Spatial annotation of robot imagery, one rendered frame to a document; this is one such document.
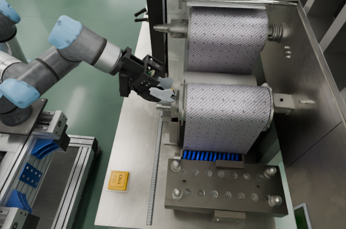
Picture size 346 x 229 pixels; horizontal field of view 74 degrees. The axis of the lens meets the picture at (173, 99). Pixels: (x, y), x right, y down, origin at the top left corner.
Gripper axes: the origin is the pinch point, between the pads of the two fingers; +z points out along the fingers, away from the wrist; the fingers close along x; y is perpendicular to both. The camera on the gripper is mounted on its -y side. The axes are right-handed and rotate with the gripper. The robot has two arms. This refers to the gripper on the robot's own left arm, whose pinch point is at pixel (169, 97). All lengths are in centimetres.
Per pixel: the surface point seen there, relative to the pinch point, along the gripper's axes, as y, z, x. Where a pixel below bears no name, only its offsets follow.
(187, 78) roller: 0.4, 6.5, 11.2
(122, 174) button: -38.3, 8.6, -13.7
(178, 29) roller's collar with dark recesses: 6.9, -4.3, 22.5
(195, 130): -1.3, 12.4, -6.1
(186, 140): -8.4, 15.1, -6.1
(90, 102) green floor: -152, 16, 81
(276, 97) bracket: 21.7, 23.3, 1.1
